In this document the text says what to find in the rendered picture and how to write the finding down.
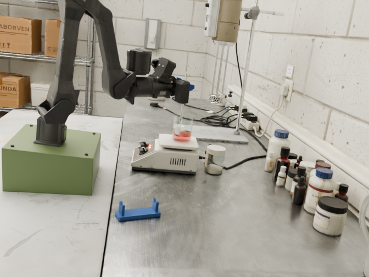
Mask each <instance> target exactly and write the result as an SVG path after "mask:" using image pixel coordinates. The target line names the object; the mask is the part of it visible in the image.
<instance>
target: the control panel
mask: <svg viewBox="0 0 369 277"><path fill-rule="evenodd" d="M148 144H149V145H151V146H148V147H146V149H148V150H149V151H148V152H147V153H145V154H142V155H139V153H140V151H139V149H138V147H137V148H135V151H134V154H133V160H135V159H137V158H139V157H141V156H144V155H146V154H148V153H150V152H153V151H154V150H155V140H153V141H150V142H148ZM149 147H151V148H149Z"/></svg>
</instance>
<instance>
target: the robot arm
mask: <svg viewBox="0 0 369 277"><path fill-rule="evenodd" d="M58 6H59V11H60V17H61V21H60V31H59V41H58V51H57V61H56V67H55V76H54V79H53V81H52V83H51V85H50V87H49V90H48V94H47V98H46V99H45V100H44V101H43V102H42V103H40V104H39V105H38V106H37V111H38V113H39V115H40V117H38V118H37V128H36V139H35V140H34V142H33V143H35V144H39V145H47V146H54V147H60V146H61V145H62V143H64V142H65V140H66V131H67V126H66V125H65V123H66V121H67V118H68V116H69V115H70V114H71V113H73V112H74V110H75V108H76V105H77V106H78V105H79V104H78V97H79V94H80V90H79V89H78V88H77V87H76V86H74V84H73V74H74V66H75V57H76V48H77V39H78V34H79V24H80V21H81V19H82V17H83V15H84V13H85V14H87V15H88V16H90V17H91V18H92V19H94V23H95V26H96V32H97V37H98V43H99V48H100V53H101V57H102V63H103V70H102V89H103V91H104V92H105V93H107V94H108V95H109V96H111V97H112V98H114V99H123V98H124V99H126V100H127V102H128V103H130V104H132V105H134V102H135V97H152V98H158V97H165V98H170V96H175V100H176V101H177V102H180V103H182V104H187V103H188V100H189V92H190V91H191V90H193V89H194V85H191V84H190V82H189V81H186V80H182V79H181V78H178V77H177V78H175V77H174V76H172V73H173V71H174V69H175V68H176V63H174V62H172V61H170V60H168V59H166V58H163V57H161V58H158V59H153V60H152V51H151V50H148V49H141V48H135V49H128V50H127V53H126V54H127V63H126V68H122V67H121V65H120V60H119V54H118V48H117V44H116V38H115V32H114V25H113V15H112V12H111V11H110V9H108V8H106V7H105V6H104V5H102V4H101V2H100V1H99V0H58ZM151 60H152V62H151ZM151 65H152V67H153V68H154V69H153V70H154V73H152V74H150V75H148V76H136V75H147V74H149V72H150V67H151Z"/></svg>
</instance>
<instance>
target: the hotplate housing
mask: <svg viewBox="0 0 369 277"><path fill-rule="evenodd" d="M134 151H135V150H134ZM134 151H133V154H134ZM202 158H203V157H202V156H200V155H199V152H198V150H191V149H178V148H166V147H160V146H159V139H155V150H154V151H153V152H150V153H148V154H146V155H144V156H141V157H139V158H137V159H135V160H133V156H132V161H131V166H132V169H135V170H149V171H162V172H169V173H182V174H196V171H197V170H198V161H199V159H202Z"/></svg>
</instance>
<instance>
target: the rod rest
mask: <svg viewBox="0 0 369 277"><path fill-rule="evenodd" d="M158 207H159V202H158V201H156V198H155V197H154V198H153V201H152V207H147V208H136V209H126V210H125V205H124V204H123V203H122V201H119V210H116V211H115V215H116V217H117V219H118V221H125V220H135V219H144V218H154V217H160V215H161V212H160V211H159V210H158Z"/></svg>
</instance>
